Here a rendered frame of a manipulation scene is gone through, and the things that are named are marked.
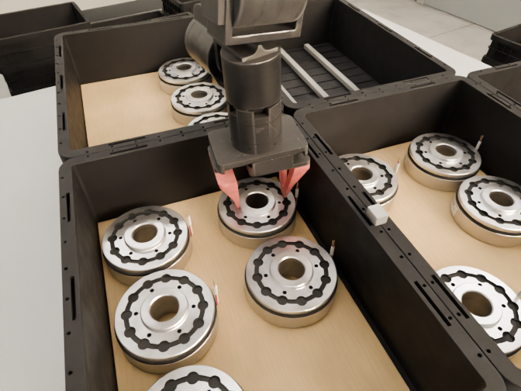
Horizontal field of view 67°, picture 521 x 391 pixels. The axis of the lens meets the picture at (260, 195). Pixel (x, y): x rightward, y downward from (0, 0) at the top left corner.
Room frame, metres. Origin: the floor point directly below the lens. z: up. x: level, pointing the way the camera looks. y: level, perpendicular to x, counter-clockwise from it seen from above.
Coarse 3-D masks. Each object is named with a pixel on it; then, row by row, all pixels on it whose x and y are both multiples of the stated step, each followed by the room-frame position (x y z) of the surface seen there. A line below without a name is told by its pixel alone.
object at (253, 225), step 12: (240, 180) 0.40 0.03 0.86; (252, 180) 0.40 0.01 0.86; (264, 180) 0.40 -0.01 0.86; (240, 192) 0.38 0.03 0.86; (276, 192) 0.38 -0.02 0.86; (228, 204) 0.36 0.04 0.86; (276, 204) 0.36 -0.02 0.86; (288, 204) 0.36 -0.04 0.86; (228, 216) 0.33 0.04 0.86; (240, 216) 0.33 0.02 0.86; (252, 216) 0.33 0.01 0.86; (264, 216) 0.33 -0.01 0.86; (276, 216) 0.33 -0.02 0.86; (288, 216) 0.33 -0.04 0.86; (240, 228) 0.32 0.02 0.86; (252, 228) 0.32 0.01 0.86; (264, 228) 0.32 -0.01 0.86; (276, 228) 0.32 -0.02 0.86
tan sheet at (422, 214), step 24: (408, 144) 0.53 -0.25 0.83; (408, 192) 0.41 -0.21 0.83; (432, 192) 0.41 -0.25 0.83; (408, 216) 0.36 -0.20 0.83; (432, 216) 0.36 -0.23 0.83; (432, 240) 0.32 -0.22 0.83; (456, 240) 0.32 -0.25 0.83; (480, 240) 0.32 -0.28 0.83; (432, 264) 0.29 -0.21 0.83; (456, 264) 0.29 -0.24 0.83; (480, 264) 0.29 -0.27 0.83; (504, 264) 0.29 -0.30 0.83
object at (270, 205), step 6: (246, 192) 0.37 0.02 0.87; (252, 192) 0.37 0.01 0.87; (258, 192) 0.37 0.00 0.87; (264, 192) 0.37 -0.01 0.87; (270, 192) 0.37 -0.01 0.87; (240, 198) 0.36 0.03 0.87; (246, 198) 0.36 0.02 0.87; (270, 198) 0.36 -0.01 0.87; (240, 204) 0.35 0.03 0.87; (246, 204) 0.35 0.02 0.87; (270, 204) 0.35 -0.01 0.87; (246, 210) 0.34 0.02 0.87; (252, 210) 0.34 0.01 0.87; (258, 210) 0.34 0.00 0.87; (264, 210) 0.34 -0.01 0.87; (270, 210) 0.34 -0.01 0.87
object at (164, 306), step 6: (162, 300) 0.22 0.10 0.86; (168, 300) 0.22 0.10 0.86; (174, 300) 0.22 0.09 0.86; (156, 306) 0.21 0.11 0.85; (162, 306) 0.22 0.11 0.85; (168, 306) 0.22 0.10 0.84; (174, 306) 0.22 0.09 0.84; (156, 312) 0.21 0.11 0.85; (162, 312) 0.22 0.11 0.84; (168, 312) 0.22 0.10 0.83; (174, 312) 0.22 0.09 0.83; (156, 318) 0.21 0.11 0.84
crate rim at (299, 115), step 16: (432, 80) 0.56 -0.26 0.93; (448, 80) 0.56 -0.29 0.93; (464, 80) 0.56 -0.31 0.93; (368, 96) 0.51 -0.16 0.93; (384, 96) 0.51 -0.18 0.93; (496, 96) 0.51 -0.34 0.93; (304, 112) 0.47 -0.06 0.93; (320, 112) 0.47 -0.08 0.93; (512, 112) 0.47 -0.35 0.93; (304, 128) 0.43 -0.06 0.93; (320, 144) 0.39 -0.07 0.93; (336, 160) 0.36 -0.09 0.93; (352, 176) 0.33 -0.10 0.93; (368, 192) 0.31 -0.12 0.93; (384, 224) 0.26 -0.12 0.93; (400, 240) 0.24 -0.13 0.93; (416, 256) 0.22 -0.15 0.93; (432, 272) 0.20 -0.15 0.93; (432, 288) 0.19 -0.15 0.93; (448, 288) 0.19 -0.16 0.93; (448, 304) 0.17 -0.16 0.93; (464, 320) 0.16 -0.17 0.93; (480, 336) 0.14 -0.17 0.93; (496, 352) 0.13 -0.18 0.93; (496, 368) 0.12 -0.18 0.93; (512, 368) 0.12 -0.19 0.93; (512, 384) 0.11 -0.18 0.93
